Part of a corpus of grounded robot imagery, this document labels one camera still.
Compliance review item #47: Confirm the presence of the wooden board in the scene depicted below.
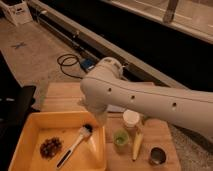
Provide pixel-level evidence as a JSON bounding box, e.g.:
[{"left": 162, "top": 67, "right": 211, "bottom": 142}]
[{"left": 42, "top": 82, "right": 182, "bottom": 171}]

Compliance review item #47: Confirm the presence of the green plastic cup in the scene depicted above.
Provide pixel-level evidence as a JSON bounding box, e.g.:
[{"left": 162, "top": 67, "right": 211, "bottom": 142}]
[{"left": 113, "top": 130, "right": 129, "bottom": 147}]

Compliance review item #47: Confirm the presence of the black cable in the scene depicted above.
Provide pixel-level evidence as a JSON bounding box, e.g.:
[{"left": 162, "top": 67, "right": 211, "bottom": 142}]
[{"left": 56, "top": 53, "right": 88, "bottom": 80}]

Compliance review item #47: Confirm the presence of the white crate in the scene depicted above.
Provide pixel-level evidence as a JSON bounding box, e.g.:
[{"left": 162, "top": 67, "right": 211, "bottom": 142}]
[{"left": 0, "top": 0, "right": 33, "bottom": 26}]

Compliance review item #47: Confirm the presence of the yellow plastic tub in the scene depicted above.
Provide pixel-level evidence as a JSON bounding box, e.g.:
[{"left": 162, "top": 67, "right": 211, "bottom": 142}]
[{"left": 8, "top": 111, "right": 106, "bottom": 171}]

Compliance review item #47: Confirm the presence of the metal cup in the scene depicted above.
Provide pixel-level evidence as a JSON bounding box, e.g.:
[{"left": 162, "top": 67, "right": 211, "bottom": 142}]
[{"left": 149, "top": 147, "right": 167, "bottom": 165}]

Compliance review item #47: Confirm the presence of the blue electronic box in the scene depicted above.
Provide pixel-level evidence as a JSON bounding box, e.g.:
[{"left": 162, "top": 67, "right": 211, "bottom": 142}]
[{"left": 80, "top": 59, "right": 95, "bottom": 72}]

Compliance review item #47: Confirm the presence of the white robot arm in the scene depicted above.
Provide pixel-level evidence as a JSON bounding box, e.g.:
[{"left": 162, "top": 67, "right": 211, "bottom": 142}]
[{"left": 80, "top": 57, "right": 213, "bottom": 143}]

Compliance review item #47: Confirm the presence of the white black dish brush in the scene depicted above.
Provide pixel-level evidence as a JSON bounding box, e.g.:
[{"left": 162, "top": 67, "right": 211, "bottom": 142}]
[{"left": 56, "top": 124, "right": 93, "bottom": 170}]

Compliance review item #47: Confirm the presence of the dark grape bunch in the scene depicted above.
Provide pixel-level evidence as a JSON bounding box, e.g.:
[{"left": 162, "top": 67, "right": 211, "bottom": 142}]
[{"left": 40, "top": 137, "right": 62, "bottom": 158}]

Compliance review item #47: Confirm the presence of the black chair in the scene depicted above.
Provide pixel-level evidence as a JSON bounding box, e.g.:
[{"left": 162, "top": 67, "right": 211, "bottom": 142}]
[{"left": 0, "top": 51, "right": 36, "bottom": 171}]

